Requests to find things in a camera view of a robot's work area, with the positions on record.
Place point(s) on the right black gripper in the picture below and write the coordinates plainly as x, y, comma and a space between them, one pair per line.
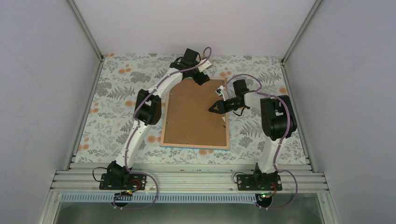
221, 106

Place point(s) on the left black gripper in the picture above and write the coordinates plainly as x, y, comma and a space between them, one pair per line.
201, 79

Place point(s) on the brown backing board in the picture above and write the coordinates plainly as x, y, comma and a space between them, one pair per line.
191, 117

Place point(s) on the teal wooden picture frame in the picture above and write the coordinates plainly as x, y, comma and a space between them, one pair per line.
227, 130

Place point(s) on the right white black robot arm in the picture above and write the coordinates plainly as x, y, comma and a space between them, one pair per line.
277, 121

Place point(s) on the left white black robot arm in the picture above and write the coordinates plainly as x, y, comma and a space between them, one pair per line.
148, 108

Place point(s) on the floral patterned table mat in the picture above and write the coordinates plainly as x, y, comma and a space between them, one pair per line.
110, 121

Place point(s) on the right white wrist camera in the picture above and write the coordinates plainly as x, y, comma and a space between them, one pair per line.
221, 92

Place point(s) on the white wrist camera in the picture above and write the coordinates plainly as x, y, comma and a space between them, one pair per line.
221, 92
204, 64

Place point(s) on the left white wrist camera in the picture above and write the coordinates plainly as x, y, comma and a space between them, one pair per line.
204, 64

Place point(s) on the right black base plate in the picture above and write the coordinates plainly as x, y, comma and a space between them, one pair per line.
247, 182

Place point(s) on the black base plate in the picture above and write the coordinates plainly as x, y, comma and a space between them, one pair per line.
129, 182
247, 182

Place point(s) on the aluminium rail base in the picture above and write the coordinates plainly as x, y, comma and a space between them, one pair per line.
189, 178

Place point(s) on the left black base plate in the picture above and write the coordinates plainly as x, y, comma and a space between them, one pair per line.
129, 182

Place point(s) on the right aluminium corner post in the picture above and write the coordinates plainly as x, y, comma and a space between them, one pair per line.
316, 5

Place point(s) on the aluminium corner post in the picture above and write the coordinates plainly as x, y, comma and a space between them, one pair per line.
316, 5
85, 29

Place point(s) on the left aluminium corner post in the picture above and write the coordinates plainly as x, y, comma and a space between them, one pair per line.
85, 29

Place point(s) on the slotted grey cable duct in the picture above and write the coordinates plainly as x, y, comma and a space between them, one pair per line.
102, 197

